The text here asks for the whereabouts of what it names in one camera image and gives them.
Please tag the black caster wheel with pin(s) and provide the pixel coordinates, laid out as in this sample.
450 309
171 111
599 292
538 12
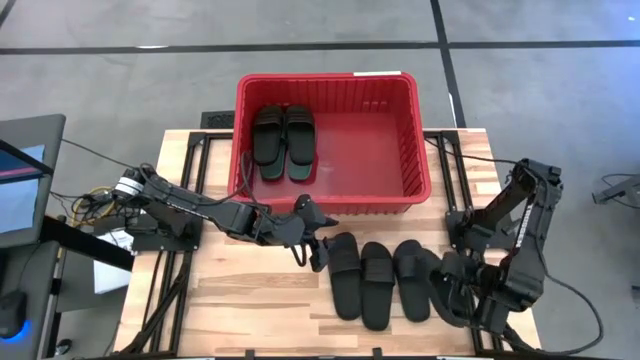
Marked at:
62 346

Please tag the dark grey side desk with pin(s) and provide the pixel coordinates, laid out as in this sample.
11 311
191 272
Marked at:
37 270

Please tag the black table edge rail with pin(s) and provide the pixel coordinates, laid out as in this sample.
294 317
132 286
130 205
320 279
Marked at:
300 358

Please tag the white paper sheet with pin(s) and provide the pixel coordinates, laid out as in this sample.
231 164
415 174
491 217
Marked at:
107 277

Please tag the red plastic bin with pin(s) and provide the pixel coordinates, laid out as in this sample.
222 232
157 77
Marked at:
360 160

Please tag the black computer mouse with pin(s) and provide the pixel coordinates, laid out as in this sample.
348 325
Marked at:
11 312

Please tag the grey floor stand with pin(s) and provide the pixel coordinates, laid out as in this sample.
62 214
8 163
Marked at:
620 190

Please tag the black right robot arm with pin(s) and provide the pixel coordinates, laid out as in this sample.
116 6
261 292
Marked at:
525 250

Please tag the black perforated plate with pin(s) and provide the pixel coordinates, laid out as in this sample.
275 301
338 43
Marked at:
217 120

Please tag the grey computer monitor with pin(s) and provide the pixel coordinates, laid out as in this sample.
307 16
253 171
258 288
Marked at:
20 200

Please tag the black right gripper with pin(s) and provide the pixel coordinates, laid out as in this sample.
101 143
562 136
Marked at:
465 277

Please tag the green rubber slide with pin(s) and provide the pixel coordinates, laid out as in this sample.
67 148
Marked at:
300 173
274 172

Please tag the black metal beam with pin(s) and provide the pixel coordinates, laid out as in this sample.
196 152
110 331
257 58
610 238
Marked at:
85 245

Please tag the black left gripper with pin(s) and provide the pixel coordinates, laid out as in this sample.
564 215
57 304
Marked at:
282 230

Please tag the black metal frame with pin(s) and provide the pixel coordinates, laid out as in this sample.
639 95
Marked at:
195 140
450 137

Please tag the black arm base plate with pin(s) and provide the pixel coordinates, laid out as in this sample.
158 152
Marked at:
150 242
456 242

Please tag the black edge bracket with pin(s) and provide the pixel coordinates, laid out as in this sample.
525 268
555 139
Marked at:
377 352
250 353

